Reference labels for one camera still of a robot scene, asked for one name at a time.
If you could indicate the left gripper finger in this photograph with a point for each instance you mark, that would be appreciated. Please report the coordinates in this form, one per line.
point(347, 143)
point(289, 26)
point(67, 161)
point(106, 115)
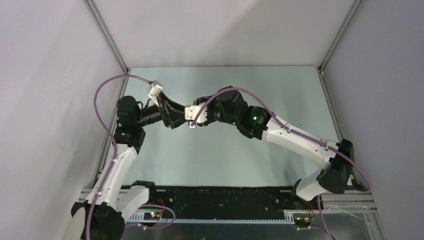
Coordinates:
point(177, 120)
point(171, 106)

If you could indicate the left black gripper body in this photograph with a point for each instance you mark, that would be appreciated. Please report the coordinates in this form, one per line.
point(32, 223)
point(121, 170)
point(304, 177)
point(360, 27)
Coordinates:
point(162, 103)

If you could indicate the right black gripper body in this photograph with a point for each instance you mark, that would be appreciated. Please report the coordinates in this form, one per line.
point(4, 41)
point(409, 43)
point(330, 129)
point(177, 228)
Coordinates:
point(214, 111)

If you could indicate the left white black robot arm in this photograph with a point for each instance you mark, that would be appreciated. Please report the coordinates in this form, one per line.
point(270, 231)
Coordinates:
point(103, 214)

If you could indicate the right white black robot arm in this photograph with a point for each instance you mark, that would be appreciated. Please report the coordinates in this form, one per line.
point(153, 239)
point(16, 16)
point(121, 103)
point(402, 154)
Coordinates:
point(333, 159)

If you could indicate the left controller board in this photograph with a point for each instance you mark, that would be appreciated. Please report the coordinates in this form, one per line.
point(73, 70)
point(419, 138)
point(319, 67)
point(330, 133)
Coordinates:
point(152, 216)

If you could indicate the controller board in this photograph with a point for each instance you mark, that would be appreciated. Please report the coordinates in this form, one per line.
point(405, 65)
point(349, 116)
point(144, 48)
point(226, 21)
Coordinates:
point(152, 216)
point(304, 222)

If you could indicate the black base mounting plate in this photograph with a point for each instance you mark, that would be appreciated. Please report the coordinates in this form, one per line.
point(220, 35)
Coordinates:
point(229, 203)

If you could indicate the right controller board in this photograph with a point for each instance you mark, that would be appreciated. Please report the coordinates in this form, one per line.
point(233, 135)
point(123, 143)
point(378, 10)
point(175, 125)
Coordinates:
point(304, 222)

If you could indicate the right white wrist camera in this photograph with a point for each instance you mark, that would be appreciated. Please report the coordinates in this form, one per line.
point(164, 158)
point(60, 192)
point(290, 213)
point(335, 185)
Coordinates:
point(192, 114)

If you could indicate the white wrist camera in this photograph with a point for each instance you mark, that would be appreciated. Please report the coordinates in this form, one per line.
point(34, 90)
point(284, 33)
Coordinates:
point(192, 114)
point(153, 91)

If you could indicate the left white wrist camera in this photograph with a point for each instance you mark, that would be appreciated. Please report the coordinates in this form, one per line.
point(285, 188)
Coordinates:
point(153, 91)

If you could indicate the grey slotted cable duct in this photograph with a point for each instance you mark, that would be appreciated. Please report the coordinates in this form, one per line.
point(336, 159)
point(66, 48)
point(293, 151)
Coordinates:
point(139, 218)

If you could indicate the left corner aluminium post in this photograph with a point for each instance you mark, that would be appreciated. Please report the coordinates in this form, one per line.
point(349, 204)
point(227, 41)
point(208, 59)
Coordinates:
point(106, 34)

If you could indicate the corner aluminium post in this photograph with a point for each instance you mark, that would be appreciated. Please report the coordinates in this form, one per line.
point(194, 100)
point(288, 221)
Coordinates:
point(340, 34)
point(106, 34)

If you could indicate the right corner aluminium post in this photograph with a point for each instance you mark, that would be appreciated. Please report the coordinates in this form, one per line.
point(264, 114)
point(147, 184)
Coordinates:
point(340, 34)

